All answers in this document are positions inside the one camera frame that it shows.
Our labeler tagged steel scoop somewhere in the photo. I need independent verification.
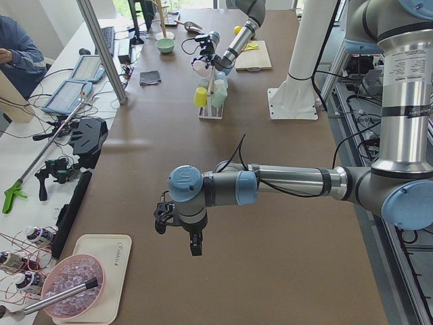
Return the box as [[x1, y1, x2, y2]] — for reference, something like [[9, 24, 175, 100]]
[[175, 20, 204, 35]]

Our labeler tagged grey cup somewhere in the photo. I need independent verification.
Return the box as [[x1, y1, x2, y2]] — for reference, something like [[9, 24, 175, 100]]
[[198, 78, 210, 90]]

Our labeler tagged green bowl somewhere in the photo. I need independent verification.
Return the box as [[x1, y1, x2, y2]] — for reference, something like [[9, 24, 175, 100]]
[[156, 38, 175, 54]]

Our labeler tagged cream plastic tray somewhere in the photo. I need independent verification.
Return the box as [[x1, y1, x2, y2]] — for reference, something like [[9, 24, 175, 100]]
[[53, 234, 132, 324]]

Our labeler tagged grey folded cloth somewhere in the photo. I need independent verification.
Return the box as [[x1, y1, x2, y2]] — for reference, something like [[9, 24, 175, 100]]
[[139, 70, 161, 86]]

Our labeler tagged bamboo cutting board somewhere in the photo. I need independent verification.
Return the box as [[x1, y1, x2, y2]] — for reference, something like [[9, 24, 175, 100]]
[[235, 40, 272, 71]]

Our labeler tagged green handled reach grabber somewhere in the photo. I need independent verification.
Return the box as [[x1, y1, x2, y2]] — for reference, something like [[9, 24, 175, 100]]
[[2, 91, 87, 214]]

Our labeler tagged pink bowl of ice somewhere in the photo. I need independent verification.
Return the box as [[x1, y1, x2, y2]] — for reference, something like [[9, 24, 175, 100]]
[[41, 253, 106, 320]]

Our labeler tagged black keyboard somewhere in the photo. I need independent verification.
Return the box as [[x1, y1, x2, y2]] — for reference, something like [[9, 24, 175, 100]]
[[100, 26, 115, 56]]

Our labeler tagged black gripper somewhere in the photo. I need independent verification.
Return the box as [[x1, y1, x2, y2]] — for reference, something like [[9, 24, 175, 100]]
[[193, 32, 220, 68], [154, 191, 208, 257]]

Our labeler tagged pink cup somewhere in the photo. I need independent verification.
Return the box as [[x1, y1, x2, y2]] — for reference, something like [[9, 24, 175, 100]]
[[192, 60, 212, 77]]

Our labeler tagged light blue cup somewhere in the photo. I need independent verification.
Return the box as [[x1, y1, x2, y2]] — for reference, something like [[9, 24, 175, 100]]
[[215, 71, 227, 81]]

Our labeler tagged yellow lemon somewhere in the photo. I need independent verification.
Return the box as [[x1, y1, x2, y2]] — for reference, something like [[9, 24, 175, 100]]
[[233, 26, 242, 35]]

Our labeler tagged aluminium frame post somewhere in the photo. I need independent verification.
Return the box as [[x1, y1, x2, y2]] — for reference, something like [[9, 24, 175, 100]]
[[76, 0, 127, 105]]

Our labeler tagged green cup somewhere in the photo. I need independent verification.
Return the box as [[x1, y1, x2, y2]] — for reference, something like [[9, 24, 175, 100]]
[[211, 90, 227, 108]]

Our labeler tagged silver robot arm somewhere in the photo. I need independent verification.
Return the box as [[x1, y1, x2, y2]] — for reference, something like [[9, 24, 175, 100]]
[[154, 1, 432, 256], [191, 0, 266, 77]]

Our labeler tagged teach pendant tablet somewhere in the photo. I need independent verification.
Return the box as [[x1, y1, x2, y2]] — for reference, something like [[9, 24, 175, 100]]
[[70, 55, 105, 83], [41, 80, 93, 115]]

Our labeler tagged black controller housing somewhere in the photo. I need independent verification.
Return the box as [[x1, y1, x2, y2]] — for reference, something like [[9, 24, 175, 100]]
[[69, 117, 108, 170]]

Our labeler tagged white cup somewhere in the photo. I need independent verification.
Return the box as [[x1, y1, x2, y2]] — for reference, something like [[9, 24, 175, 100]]
[[214, 79, 228, 91]]

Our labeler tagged white wire cup rack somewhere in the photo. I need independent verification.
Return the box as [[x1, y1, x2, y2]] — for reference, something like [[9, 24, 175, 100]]
[[198, 67, 229, 119]]

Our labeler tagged yellow cup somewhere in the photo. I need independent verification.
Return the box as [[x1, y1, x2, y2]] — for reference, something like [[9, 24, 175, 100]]
[[193, 87, 208, 108]]

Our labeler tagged seated man blue hoodie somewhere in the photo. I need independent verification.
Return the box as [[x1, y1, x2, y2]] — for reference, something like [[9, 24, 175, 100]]
[[1, 16, 47, 100]]

